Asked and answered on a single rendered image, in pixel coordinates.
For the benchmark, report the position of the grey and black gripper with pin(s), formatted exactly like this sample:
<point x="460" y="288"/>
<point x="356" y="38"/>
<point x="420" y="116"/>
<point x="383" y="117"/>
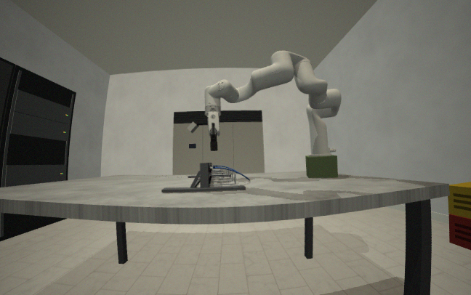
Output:
<point x="215" y="129"/>

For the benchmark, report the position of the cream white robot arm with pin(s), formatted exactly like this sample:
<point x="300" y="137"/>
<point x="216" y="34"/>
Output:
<point x="282" y="71"/>

